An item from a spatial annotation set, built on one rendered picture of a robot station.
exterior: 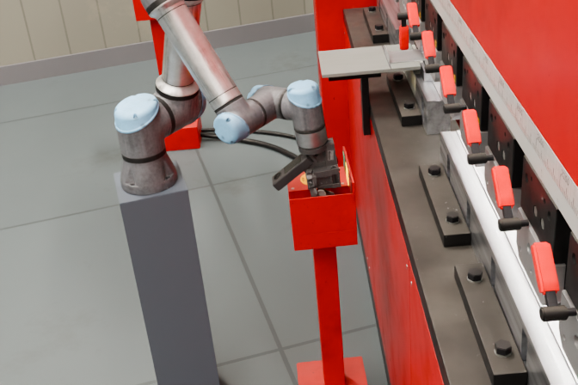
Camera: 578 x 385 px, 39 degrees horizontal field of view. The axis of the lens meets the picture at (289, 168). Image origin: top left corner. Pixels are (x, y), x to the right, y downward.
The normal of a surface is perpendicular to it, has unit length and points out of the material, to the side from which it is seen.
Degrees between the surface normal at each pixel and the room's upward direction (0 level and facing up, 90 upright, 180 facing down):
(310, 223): 90
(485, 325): 0
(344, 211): 90
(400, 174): 0
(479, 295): 0
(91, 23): 90
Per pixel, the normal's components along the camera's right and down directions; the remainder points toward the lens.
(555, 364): -0.08, -0.88
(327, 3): 0.03, 0.47
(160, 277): 0.27, 0.44
